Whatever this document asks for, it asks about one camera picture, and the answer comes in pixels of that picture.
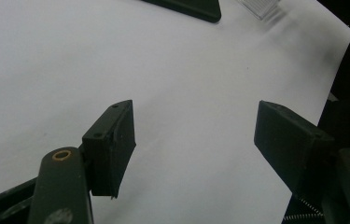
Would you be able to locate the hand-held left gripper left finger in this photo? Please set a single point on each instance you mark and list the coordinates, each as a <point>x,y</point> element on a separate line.
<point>109,149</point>

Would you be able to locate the dark smartphone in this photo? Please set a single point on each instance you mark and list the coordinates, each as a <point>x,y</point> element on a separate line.
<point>194,7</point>

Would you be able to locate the clear plastic slotted rack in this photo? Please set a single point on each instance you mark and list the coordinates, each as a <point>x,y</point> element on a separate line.
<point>261,7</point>

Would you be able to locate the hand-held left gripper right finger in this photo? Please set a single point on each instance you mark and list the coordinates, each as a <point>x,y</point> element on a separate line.
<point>291,143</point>

